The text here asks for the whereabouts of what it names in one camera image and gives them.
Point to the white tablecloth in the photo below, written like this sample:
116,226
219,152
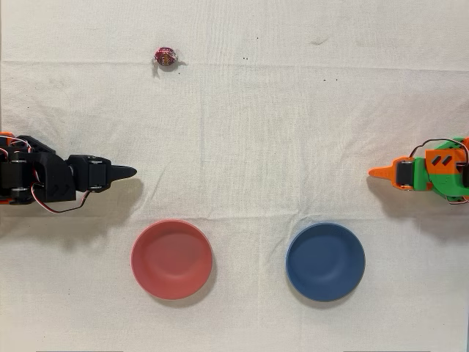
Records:
234,110

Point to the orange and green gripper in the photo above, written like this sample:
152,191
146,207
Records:
404,173

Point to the orange base clamp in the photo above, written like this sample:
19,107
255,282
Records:
5,134

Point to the blue bowl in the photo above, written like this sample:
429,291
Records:
325,262

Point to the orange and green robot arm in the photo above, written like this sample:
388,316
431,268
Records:
439,172

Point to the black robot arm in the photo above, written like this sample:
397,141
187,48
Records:
47,172

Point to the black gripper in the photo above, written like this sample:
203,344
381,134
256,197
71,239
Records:
98,172

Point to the pink candy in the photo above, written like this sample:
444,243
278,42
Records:
165,58

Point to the pink bowl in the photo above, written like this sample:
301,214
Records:
171,259

